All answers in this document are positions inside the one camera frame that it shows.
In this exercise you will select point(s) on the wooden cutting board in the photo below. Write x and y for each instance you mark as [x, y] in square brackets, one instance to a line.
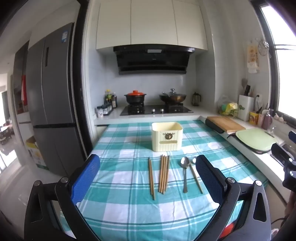
[226, 124]

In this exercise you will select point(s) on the pink cup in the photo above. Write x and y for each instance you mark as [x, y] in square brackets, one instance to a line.
[260, 120]

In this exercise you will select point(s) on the dark sauce bottle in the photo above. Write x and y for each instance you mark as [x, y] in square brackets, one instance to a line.
[114, 102]

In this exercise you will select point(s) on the yellow packet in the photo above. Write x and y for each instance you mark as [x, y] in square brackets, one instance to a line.
[253, 118]

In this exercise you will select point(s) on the cream utensil holder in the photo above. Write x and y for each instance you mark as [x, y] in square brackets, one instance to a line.
[161, 139]

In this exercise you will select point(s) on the wall calendar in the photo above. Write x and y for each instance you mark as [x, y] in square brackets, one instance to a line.
[252, 58]

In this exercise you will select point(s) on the wok with glass lid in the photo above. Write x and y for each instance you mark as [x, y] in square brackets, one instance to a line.
[173, 98]

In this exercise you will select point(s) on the wooden dining furniture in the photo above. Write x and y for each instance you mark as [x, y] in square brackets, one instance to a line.
[5, 133]

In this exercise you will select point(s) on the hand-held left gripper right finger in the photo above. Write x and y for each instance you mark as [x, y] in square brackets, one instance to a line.
[208, 178]

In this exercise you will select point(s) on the white knife holder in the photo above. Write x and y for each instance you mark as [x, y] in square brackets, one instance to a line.
[245, 107]

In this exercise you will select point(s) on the black pot orange lid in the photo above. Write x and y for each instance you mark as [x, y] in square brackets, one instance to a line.
[135, 98]

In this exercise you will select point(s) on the black tray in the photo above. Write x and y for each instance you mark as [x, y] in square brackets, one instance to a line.
[254, 151]

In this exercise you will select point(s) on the glass coffee press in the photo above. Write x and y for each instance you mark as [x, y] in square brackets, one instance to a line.
[196, 99]

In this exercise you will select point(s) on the teal checked tablecloth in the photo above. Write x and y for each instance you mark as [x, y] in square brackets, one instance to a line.
[129, 208]

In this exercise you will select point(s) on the white wall cabinets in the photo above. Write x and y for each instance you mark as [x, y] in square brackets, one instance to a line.
[150, 23]

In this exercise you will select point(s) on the black range hood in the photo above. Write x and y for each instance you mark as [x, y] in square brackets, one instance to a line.
[152, 60]

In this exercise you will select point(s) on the white wall outlet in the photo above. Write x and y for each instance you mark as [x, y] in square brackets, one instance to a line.
[258, 97]

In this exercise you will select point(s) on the yellow capped sauce bottle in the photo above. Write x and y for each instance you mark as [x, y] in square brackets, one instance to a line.
[107, 97]

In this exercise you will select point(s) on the grey refrigerator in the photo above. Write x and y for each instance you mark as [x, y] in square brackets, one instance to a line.
[53, 92]

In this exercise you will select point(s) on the large steel spoon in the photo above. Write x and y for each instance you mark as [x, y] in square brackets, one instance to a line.
[184, 163]

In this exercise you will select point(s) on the window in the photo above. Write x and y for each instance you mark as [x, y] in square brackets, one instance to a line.
[286, 69]

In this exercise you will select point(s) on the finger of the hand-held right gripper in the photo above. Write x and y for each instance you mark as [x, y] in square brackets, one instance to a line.
[291, 135]
[281, 150]

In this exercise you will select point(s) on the black gas hob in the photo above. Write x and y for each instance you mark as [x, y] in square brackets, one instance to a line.
[157, 109]

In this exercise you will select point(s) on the mauve bottle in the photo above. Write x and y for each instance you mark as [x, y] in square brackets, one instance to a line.
[267, 121]

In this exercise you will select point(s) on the garlic bulbs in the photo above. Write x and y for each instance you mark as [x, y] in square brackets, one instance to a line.
[278, 117]

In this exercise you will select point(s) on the grey spatula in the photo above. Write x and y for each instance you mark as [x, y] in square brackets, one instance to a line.
[244, 84]

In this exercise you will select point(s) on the white label spice jar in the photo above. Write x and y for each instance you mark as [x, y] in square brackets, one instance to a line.
[100, 112]

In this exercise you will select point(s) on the green cutting board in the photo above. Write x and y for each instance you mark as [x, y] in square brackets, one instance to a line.
[254, 139]

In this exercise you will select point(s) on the red cloth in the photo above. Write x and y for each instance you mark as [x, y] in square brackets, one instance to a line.
[24, 90]

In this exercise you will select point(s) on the plastic bag of produce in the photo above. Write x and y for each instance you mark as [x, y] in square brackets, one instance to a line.
[227, 107]

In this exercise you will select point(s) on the cardboard box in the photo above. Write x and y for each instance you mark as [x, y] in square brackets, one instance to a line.
[37, 153]

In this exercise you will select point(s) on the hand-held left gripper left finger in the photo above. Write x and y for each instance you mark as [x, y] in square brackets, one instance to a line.
[86, 176]

